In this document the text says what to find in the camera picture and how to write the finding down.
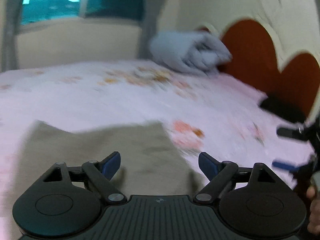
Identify grey knit pants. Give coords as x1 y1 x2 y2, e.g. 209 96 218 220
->
11 120 208 205

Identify grey left curtain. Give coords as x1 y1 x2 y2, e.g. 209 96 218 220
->
1 0 23 72

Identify pink floral bed sheet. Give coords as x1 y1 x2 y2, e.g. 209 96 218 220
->
1 61 312 239

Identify red cream headboard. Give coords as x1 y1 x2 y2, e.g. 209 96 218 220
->
218 18 319 120

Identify white wall cable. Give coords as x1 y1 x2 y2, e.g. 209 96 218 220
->
256 0 291 53

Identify grey curtain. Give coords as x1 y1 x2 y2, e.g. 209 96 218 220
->
1 0 23 72
137 0 166 60

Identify person's right hand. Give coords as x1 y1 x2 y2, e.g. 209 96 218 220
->
306 186 320 235

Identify rolled light blue duvet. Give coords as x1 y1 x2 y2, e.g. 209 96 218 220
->
149 31 232 75

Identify grey right curtain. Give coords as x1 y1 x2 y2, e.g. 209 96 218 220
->
137 0 166 60

